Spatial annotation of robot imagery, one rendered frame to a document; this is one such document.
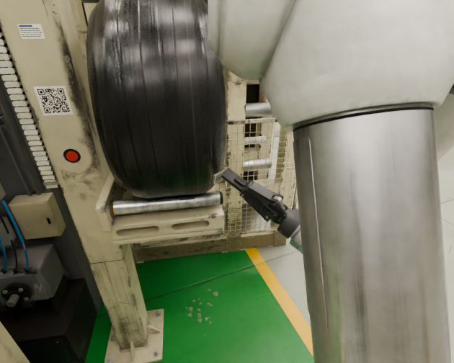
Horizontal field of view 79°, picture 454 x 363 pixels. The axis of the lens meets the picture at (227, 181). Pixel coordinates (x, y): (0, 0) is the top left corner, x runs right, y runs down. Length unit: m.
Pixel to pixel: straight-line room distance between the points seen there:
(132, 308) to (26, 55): 1.01
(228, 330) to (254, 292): 0.28
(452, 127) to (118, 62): 0.56
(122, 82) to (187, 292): 1.38
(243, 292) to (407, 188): 1.60
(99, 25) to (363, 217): 0.63
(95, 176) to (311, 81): 0.81
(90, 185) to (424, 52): 0.89
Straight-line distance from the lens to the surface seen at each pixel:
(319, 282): 0.23
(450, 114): 0.38
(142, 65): 0.63
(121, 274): 1.20
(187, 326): 1.66
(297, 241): 0.68
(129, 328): 1.49
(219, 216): 0.89
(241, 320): 1.66
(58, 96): 0.87
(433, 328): 0.24
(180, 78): 0.62
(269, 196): 0.67
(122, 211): 0.90
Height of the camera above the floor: 1.41
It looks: 31 degrees down
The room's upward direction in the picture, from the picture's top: straight up
